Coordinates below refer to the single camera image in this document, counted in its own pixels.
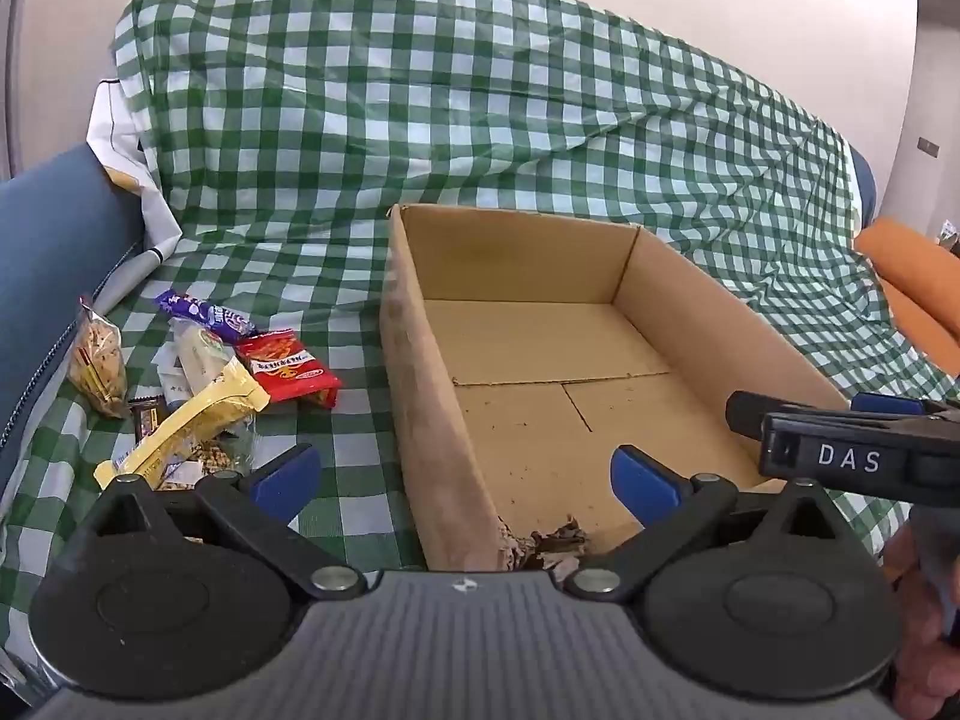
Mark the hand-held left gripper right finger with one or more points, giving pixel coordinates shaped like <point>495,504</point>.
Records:
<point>645,481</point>

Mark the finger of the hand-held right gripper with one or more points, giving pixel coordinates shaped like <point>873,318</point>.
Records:
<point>795,409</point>
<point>889,403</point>

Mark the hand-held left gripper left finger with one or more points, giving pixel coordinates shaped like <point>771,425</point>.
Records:
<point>285,478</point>

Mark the clear granola packet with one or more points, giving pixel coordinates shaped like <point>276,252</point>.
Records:
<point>221,450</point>

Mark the red snack packet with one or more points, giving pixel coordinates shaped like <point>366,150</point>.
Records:
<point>289,371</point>

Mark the yellow snack packet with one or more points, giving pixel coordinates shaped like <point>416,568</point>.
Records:
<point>191,420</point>

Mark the white green snack packet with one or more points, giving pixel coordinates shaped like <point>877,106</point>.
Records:
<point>201,356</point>

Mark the dark brown cracker packet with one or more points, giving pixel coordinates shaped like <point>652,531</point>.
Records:
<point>147,416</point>

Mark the brown cardboard box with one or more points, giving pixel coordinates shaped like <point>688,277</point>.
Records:
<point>540,360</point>

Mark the purple snack packet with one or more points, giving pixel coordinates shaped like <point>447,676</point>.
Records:
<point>210,313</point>

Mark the clear cracker packet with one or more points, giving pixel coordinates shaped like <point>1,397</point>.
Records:
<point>97,364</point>

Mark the person's right hand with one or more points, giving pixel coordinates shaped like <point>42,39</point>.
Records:
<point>919,679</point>

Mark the orange cushion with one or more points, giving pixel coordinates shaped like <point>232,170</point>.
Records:
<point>922,334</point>
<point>911,255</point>

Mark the small white packet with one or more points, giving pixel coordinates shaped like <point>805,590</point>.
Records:
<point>171,371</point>

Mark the small green white item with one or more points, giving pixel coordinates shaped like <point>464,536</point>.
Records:
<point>949,231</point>

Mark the white printed cloth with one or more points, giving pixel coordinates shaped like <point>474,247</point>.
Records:
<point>120,142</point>

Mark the green white checkered cloth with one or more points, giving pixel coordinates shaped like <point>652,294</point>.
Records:
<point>420,112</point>

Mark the grey curtain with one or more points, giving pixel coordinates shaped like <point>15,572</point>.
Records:
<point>11,52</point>

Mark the wall switch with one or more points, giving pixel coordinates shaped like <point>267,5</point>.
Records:
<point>928,146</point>

